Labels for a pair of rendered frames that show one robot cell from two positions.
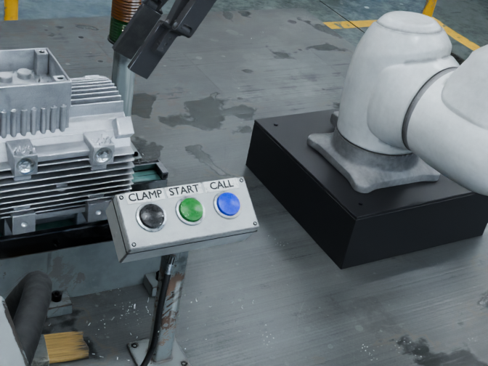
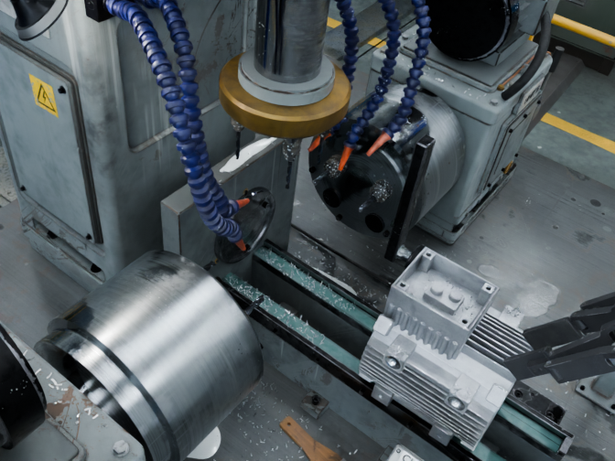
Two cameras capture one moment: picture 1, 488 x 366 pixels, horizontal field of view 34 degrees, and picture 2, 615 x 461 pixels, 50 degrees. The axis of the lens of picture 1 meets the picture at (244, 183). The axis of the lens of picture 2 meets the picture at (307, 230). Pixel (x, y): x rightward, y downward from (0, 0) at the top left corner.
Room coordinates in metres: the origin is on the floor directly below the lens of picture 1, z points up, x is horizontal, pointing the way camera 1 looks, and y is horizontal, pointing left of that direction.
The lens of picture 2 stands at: (0.45, -0.16, 1.82)
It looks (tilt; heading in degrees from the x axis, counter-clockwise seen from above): 45 degrees down; 65
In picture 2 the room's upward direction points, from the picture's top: 9 degrees clockwise
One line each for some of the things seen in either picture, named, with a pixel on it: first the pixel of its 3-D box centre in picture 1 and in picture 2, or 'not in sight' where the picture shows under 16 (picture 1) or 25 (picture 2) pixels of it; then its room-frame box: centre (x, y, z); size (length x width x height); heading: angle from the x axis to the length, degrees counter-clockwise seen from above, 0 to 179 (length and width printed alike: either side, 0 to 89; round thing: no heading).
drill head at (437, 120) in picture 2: not in sight; (394, 154); (1.02, 0.72, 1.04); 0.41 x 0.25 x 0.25; 34
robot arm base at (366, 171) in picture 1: (369, 141); not in sight; (1.29, -0.21, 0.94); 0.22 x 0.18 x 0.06; 34
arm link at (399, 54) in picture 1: (399, 79); not in sight; (1.26, -0.22, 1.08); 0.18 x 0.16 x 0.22; 42
